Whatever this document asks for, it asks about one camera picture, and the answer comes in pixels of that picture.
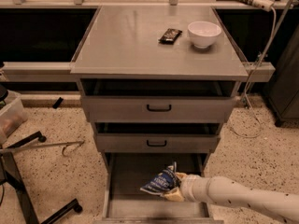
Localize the black rolling stand base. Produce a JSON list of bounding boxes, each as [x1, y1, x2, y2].
[[0, 132, 83, 224]]

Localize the middle grey drawer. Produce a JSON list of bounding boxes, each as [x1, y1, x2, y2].
[[93, 122, 220, 153]]

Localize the metal hook rod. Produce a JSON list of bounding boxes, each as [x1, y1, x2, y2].
[[0, 141, 85, 155]]

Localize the small black floor object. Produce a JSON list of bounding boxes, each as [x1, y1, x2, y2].
[[52, 97, 64, 109]]

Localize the grey drawer cabinet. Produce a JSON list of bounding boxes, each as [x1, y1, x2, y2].
[[70, 5, 249, 224]]

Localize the dark snack bar packet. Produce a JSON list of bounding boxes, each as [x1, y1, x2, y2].
[[159, 28, 182, 44]]

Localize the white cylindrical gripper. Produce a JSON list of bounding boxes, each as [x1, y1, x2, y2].
[[164, 172, 207, 203]]

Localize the top grey drawer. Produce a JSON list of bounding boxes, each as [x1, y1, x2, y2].
[[80, 78, 235, 123]]

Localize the bottom grey open drawer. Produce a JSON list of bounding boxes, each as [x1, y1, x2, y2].
[[93, 153, 224, 224]]

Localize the clear plastic storage bin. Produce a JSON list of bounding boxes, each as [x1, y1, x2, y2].
[[0, 91, 27, 145]]

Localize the dark grey side cabinet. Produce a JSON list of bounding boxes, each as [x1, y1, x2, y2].
[[264, 25, 299, 127]]

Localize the white power cable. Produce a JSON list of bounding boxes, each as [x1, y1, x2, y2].
[[229, 7, 278, 139]]

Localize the blue chip bag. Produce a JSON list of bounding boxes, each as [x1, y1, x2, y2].
[[140, 161, 180, 196]]

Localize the white ceramic bowl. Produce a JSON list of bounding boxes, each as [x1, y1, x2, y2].
[[188, 21, 222, 49]]

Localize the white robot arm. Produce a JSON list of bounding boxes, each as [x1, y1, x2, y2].
[[164, 173, 299, 224]]

